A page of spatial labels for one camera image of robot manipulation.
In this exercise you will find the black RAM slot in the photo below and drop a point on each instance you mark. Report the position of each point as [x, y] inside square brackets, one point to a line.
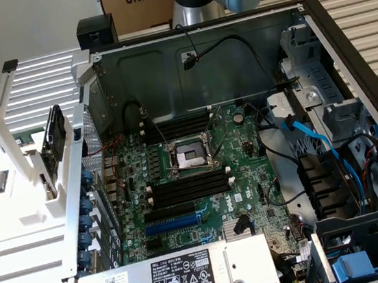
[177, 127]
[189, 187]

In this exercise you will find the green RAM stick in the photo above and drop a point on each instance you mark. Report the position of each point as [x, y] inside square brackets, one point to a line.
[29, 136]

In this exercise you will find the CPU socket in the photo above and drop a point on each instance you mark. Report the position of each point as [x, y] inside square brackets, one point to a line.
[190, 155]

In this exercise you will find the socket locking lever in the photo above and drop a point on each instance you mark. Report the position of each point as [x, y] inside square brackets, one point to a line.
[219, 144]
[159, 131]

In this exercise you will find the green Dell motherboard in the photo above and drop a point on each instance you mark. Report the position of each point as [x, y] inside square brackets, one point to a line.
[197, 182]

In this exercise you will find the open PC case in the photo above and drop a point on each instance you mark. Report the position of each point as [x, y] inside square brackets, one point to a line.
[231, 150]

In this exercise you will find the black expansion slot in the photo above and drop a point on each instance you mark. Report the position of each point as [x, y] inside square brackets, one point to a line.
[170, 213]

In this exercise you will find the blue expansion slot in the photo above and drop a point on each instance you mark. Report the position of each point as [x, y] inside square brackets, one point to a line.
[171, 224]

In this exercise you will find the silver chipset heatsink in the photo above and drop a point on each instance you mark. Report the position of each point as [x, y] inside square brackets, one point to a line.
[237, 228]

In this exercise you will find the silver power supply unit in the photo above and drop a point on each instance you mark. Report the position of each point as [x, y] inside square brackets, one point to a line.
[171, 278]

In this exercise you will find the grey metal disk bay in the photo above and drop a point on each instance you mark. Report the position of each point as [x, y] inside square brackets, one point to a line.
[321, 97]

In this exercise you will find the graphics card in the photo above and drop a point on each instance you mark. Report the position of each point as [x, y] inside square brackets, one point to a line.
[48, 165]

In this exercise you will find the small black box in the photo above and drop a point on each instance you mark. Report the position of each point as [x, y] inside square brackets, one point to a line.
[96, 30]

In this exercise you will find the white parts rack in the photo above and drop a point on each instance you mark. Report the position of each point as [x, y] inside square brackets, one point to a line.
[15, 162]

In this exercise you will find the blue plastic drive bracket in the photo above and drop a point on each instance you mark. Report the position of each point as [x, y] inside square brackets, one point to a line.
[366, 264]

